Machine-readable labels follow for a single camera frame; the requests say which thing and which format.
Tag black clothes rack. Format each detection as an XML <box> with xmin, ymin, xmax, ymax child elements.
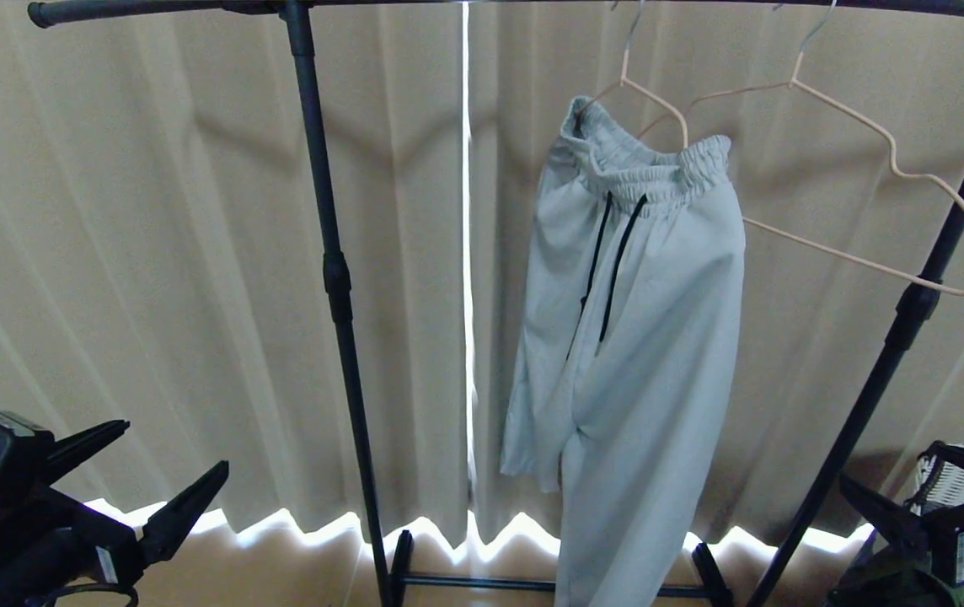
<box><xmin>27</xmin><ymin>0</ymin><xmax>964</xmax><ymax>607</ymax></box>

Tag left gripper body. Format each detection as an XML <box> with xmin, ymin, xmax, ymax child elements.
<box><xmin>0</xmin><ymin>489</ymin><xmax>146</xmax><ymax>607</ymax></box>

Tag pink clothes hanger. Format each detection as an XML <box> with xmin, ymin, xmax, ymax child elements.
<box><xmin>638</xmin><ymin>0</ymin><xmax>964</xmax><ymax>298</ymax></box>
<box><xmin>573</xmin><ymin>0</ymin><xmax>691</xmax><ymax>153</ymax></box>

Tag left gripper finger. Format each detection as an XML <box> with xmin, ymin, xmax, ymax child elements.
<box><xmin>138</xmin><ymin>461</ymin><xmax>230</xmax><ymax>566</ymax></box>
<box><xmin>44</xmin><ymin>420</ymin><xmax>131</xmax><ymax>486</ymax></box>

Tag beige curtain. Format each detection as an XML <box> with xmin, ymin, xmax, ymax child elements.
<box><xmin>0</xmin><ymin>0</ymin><xmax>964</xmax><ymax>557</ymax></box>

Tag pale grey shorts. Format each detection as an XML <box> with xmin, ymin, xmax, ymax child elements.
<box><xmin>499</xmin><ymin>95</ymin><xmax>747</xmax><ymax>607</ymax></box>

